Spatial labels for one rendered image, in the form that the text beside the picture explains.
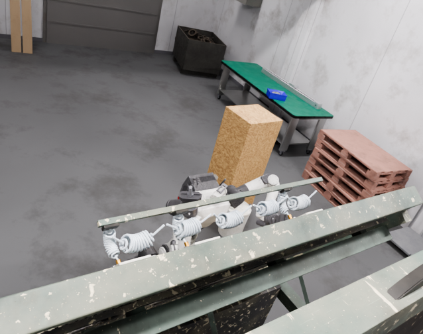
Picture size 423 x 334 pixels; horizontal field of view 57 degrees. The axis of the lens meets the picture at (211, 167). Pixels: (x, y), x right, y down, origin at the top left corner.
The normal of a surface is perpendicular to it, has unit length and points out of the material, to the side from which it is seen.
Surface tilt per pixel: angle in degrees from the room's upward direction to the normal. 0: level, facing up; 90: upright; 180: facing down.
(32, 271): 0
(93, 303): 32
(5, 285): 0
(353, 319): 0
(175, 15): 90
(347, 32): 90
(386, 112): 90
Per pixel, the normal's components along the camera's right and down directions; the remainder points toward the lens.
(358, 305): 0.24, -0.83
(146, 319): 0.48, -0.42
